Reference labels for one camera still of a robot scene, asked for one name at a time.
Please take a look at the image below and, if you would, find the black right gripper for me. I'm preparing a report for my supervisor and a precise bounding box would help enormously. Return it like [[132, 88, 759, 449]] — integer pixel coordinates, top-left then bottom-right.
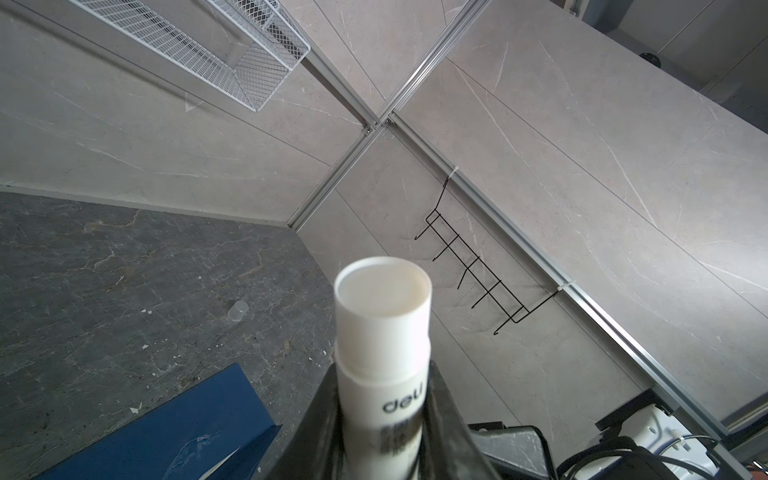
[[468, 421, 558, 480]]

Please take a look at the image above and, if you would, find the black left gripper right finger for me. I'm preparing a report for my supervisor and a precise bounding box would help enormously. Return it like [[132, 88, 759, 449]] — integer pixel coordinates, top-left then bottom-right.
[[419, 360, 500, 479]]

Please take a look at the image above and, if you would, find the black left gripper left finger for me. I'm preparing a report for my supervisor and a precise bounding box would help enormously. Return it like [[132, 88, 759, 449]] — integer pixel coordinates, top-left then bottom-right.
[[266, 364, 344, 479]]

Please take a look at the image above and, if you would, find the blue envelope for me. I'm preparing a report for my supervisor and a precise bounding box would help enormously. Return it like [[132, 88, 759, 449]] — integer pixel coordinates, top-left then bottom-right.
[[38, 363, 281, 479]]

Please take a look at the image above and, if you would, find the white glue stick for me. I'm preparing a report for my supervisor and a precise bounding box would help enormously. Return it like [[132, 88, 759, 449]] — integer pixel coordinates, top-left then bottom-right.
[[334, 256, 432, 479]]

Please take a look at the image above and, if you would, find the clear glue stick cap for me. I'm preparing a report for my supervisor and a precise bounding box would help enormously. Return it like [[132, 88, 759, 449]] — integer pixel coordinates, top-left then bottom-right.
[[227, 300, 249, 322]]

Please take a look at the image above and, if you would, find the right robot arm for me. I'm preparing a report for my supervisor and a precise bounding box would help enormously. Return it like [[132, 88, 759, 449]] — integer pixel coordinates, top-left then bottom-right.
[[469, 388, 722, 479]]

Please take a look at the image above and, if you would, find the black wire hook rack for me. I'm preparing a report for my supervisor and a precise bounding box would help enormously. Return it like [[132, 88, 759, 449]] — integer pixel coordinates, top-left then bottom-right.
[[413, 168, 572, 336]]

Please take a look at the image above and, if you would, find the white wire basket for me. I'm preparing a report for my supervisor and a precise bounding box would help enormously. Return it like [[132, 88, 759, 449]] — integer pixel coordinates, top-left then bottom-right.
[[72, 1, 312, 112]]

